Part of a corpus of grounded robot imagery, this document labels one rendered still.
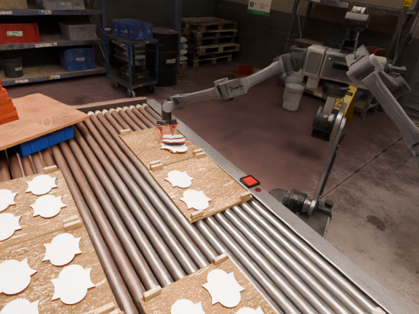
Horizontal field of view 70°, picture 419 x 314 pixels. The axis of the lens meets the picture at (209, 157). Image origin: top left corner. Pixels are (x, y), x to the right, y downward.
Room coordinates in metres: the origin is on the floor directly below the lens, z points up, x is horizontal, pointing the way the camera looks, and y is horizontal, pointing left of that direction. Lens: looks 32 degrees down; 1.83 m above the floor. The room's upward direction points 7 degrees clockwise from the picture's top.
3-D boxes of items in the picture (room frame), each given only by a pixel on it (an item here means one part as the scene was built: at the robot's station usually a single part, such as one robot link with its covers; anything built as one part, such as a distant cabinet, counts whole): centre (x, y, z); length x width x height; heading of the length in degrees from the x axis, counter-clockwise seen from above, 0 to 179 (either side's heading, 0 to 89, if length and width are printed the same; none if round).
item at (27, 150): (1.45, 1.00, 0.97); 0.31 x 0.31 x 0.10; 60
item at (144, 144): (1.52, 0.30, 0.93); 0.41 x 0.35 x 0.02; 39
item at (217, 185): (1.18, 0.04, 0.93); 0.41 x 0.35 x 0.02; 38
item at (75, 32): (5.22, 2.41, 0.76); 0.50 x 0.36 x 0.24; 142
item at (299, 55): (1.70, -0.39, 1.45); 0.09 x 0.08 x 0.12; 66
